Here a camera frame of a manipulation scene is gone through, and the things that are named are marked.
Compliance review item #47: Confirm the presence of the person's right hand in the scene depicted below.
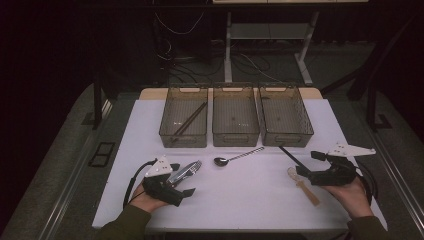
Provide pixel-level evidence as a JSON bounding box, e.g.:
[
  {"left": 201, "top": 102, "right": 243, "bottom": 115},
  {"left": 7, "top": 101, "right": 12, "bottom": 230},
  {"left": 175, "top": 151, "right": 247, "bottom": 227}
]
[{"left": 321, "top": 176, "right": 374, "bottom": 219}]

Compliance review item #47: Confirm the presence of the smoky clear plastic bin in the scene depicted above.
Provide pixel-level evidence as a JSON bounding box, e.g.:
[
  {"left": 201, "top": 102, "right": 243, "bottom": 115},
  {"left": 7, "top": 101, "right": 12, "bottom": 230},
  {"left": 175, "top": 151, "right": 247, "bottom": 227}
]
[
  {"left": 258, "top": 83, "right": 315, "bottom": 148},
  {"left": 158, "top": 85, "right": 209, "bottom": 149},
  {"left": 211, "top": 84, "right": 261, "bottom": 148}
]

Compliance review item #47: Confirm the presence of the hanging white cable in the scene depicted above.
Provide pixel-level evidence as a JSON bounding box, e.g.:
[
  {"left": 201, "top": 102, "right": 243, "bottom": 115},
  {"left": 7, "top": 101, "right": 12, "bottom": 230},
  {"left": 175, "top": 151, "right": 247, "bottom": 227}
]
[{"left": 154, "top": 11, "right": 204, "bottom": 36}]

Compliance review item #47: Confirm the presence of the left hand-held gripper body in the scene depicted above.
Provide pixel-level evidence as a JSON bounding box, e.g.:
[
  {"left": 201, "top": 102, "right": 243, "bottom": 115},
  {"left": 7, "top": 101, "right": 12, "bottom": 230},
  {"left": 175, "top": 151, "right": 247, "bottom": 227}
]
[{"left": 143, "top": 155, "right": 184, "bottom": 208}]

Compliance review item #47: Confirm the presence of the black metal stand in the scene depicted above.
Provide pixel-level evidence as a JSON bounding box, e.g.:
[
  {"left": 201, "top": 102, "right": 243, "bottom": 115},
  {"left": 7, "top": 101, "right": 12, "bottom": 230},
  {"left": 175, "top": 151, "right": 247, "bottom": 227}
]
[
  {"left": 364, "top": 79, "right": 394, "bottom": 133},
  {"left": 81, "top": 73, "right": 113, "bottom": 131}
]

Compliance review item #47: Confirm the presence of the metal floor rail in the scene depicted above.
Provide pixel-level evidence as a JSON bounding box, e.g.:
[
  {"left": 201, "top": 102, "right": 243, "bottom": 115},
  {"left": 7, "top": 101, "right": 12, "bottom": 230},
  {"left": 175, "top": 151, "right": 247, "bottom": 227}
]
[
  {"left": 366, "top": 131, "right": 424, "bottom": 229},
  {"left": 39, "top": 99, "right": 113, "bottom": 240}
]

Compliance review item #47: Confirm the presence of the black floor cable bundle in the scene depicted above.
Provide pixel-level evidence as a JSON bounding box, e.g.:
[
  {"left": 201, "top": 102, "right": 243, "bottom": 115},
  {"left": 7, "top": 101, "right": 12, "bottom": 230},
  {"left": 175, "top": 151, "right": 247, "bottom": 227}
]
[{"left": 168, "top": 51, "right": 284, "bottom": 84}]

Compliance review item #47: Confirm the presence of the silver metal fork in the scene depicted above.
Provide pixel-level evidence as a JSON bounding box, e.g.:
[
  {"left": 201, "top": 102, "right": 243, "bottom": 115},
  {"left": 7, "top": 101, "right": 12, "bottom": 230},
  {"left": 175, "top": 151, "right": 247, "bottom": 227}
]
[{"left": 166, "top": 159, "right": 203, "bottom": 186}]

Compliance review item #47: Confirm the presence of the hand-held gripper cable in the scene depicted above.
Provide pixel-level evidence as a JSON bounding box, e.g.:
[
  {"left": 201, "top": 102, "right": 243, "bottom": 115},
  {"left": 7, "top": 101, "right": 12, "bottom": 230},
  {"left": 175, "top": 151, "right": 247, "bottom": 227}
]
[
  {"left": 123, "top": 159, "right": 158, "bottom": 209},
  {"left": 354, "top": 163, "right": 379, "bottom": 204}
]

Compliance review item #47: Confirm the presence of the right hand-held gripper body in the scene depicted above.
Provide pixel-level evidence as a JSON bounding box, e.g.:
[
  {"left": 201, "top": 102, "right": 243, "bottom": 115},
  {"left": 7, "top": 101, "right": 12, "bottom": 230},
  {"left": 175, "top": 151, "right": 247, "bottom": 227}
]
[{"left": 309, "top": 143, "right": 377, "bottom": 187}]

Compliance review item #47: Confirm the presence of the white table cover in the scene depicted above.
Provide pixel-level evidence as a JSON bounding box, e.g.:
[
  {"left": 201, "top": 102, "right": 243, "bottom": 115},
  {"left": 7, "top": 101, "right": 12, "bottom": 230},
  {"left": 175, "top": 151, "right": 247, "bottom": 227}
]
[{"left": 92, "top": 98, "right": 389, "bottom": 233}]

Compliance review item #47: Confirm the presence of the white metal desk frame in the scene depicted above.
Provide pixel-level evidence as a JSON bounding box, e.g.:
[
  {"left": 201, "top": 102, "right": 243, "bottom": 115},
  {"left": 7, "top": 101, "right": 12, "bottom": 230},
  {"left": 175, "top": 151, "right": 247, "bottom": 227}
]
[{"left": 212, "top": 0, "right": 369, "bottom": 87}]

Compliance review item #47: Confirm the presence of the black spoon with striped handle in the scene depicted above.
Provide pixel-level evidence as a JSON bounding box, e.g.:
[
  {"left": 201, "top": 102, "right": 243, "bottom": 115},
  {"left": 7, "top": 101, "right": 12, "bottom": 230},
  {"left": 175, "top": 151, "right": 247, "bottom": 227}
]
[{"left": 213, "top": 146, "right": 266, "bottom": 168}]

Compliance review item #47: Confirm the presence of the left hand-held gripper cable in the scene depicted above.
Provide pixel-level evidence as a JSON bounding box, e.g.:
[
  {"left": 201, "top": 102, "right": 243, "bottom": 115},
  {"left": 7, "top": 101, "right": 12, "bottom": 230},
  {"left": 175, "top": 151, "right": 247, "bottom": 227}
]
[{"left": 123, "top": 159, "right": 158, "bottom": 209}]

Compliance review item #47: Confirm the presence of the right hand-held gripper cable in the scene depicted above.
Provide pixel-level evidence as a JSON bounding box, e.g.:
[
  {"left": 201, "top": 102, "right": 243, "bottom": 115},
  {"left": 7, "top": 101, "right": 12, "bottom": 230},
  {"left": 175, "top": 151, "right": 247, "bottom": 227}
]
[{"left": 354, "top": 163, "right": 379, "bottom": 204}]

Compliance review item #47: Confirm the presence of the person's left hand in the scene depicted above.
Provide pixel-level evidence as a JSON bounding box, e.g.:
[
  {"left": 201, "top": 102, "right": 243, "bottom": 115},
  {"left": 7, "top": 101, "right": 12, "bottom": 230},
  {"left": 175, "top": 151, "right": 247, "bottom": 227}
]
[{"left": 129, "top": 183, "right": 168, "bottom": 214}]

